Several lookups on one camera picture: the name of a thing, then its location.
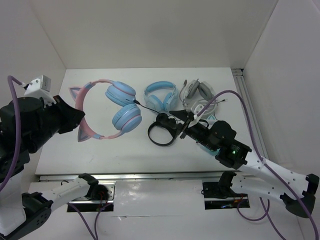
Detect purple floor cable left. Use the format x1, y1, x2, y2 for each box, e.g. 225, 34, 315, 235
67, 202, 113, 240

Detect purple floor cable right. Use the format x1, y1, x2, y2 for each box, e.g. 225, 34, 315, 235
236, 197, 271, 222

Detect aluminium rail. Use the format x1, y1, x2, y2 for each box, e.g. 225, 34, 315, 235
39, 170, 225, 182
231, 68, 269, 159

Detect teal white cat-ear headphones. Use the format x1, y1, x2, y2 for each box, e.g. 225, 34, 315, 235
199, 113, 220, 157

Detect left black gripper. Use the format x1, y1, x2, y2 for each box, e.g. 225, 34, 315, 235
27, 93, 86, 152

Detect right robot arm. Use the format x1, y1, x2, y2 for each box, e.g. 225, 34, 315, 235
171, 110, 320, 218

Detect black on-ear headphones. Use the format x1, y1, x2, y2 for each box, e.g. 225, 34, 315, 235
147, 113, 182, 147

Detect aluminium rail front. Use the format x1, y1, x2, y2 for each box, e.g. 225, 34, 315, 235
39, 170, 225, 182

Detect pink blue cat-ear headphones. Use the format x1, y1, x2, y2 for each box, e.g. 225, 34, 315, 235
69, 79, 143, 143

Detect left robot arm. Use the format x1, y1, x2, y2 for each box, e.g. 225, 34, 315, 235
0, 95, 109, 240

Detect light blue headphones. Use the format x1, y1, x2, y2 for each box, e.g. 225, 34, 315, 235
143, 81, 179, 113

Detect grey white gaming headset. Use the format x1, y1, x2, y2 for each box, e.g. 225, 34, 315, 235
179, 79, 226, 120

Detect aluminium rail right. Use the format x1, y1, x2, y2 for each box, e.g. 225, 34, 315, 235
231, 68, 269, 159

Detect purple floor cable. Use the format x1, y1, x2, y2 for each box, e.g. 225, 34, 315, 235
236, 197, 271, 222
67, 202, 113, 240

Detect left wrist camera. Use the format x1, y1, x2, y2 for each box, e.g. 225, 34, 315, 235
24, 75, 56, 106

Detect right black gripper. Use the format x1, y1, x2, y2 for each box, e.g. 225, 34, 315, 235
159, 108, 217, 152

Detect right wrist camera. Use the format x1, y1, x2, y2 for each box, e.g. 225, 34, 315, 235
187, 104, 206, 128

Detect black headphone audio cable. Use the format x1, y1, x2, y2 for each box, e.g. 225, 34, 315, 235
133, 99, 176, 118

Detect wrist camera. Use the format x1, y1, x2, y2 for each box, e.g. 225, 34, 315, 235
24, 75, 56, 106
187, 104, 206, 128

